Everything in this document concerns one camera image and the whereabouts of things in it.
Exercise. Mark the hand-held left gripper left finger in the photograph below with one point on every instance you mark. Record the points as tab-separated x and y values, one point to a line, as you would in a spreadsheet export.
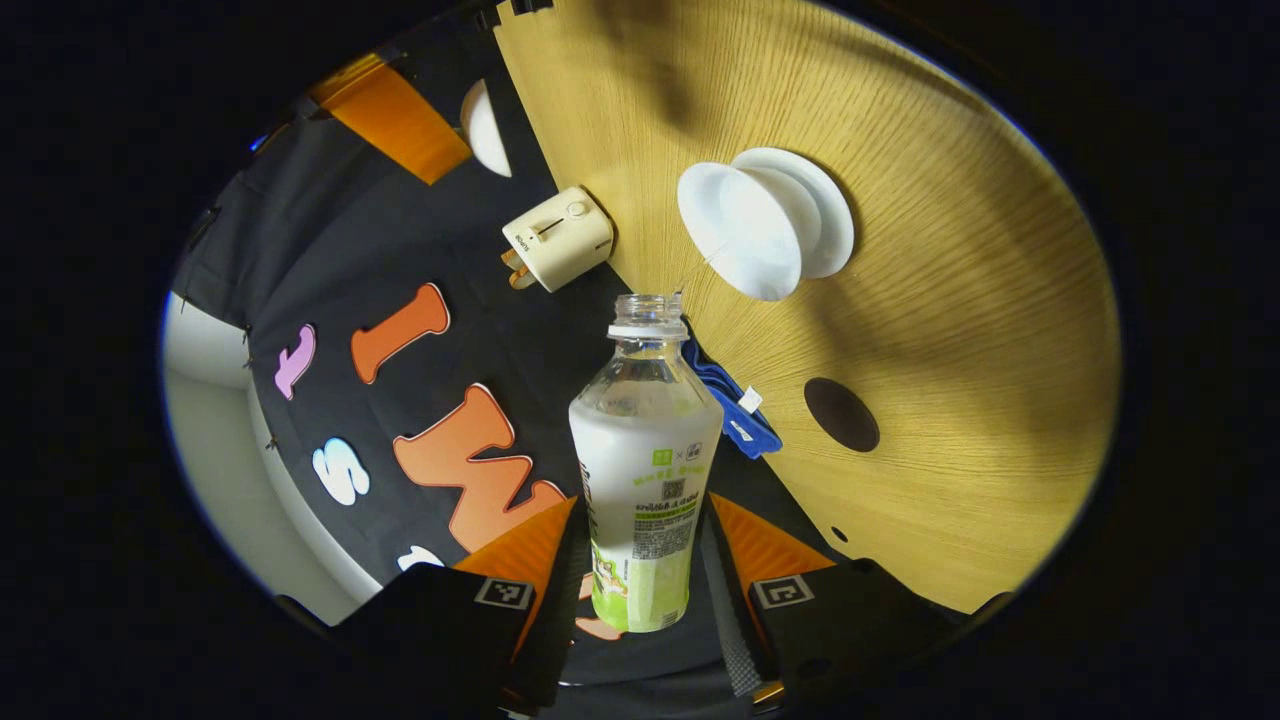
548	650

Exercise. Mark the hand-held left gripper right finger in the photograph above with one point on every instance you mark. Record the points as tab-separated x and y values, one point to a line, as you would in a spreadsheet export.
735	630

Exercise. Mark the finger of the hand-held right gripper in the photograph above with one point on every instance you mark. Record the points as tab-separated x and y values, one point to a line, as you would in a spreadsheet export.
395	120

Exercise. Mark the clear plastic water bottle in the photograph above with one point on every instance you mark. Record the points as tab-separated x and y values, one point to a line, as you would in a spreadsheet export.
645	470

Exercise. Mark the dark round coaster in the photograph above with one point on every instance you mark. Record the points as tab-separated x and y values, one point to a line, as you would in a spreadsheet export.
842	414

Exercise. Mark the white teacup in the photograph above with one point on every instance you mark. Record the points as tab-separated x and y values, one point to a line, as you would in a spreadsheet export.
745	225

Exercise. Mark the brown bread slice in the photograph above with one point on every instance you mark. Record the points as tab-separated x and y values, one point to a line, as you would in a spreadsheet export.
510	262
522	279

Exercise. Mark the white toaster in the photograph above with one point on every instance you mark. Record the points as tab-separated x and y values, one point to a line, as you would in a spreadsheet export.
560	235

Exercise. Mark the blue towel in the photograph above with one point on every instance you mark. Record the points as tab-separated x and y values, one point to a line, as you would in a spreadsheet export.
722	388

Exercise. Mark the white saucer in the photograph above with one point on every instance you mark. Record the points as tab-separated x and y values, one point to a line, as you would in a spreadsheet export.
832	215

